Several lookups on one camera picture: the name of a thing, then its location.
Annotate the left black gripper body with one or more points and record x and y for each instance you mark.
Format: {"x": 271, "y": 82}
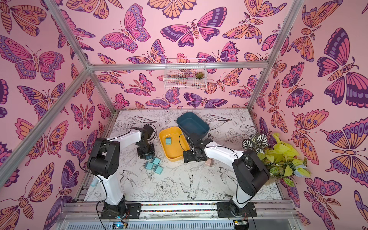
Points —
{"x": 145, "y": 149}

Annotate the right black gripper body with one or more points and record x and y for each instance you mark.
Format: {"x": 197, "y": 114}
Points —
{"x": 190, "y": 156}

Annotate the teal plug four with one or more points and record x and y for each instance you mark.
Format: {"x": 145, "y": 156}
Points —
{"x": 149, "y": 166}

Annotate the teal plug three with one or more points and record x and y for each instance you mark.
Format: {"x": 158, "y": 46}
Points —
{"x": 156, "y": 161}

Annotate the yellow storage tray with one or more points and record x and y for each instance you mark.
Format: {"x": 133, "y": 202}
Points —
{"x": 174, "y": 152}

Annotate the teal plug five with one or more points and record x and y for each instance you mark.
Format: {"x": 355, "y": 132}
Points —
{"x": 158, "y": 169}

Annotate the teal plug one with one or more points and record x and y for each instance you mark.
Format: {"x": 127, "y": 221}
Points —
{"x": 168, "y": 141}

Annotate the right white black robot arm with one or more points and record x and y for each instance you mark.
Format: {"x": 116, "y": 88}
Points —
{"x": 251, "y": 173}

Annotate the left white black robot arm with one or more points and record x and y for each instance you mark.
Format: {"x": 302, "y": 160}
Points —
{"x": 103, "y": 163}

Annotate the dark teal storage tray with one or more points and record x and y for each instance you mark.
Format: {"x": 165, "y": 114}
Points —
{"x": 190, "y": 124}

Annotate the pink plug four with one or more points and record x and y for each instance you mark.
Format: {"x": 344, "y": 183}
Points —
{"x": 209, "y": 162}

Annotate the light blue brush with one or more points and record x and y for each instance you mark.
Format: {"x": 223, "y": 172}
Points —
{"x": 94, "y": 183}

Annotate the small green plant in basket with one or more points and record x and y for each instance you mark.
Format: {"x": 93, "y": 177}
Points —
{"x": 200, "y": 75}

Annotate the green potted plant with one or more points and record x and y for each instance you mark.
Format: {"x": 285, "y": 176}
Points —
{"x": 281, "y": 159}

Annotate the white wire basket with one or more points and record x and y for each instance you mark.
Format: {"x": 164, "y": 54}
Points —
{"x": 180, "y": 73}

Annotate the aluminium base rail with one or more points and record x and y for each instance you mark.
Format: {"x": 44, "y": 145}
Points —
{"x": 197, "y": 215}

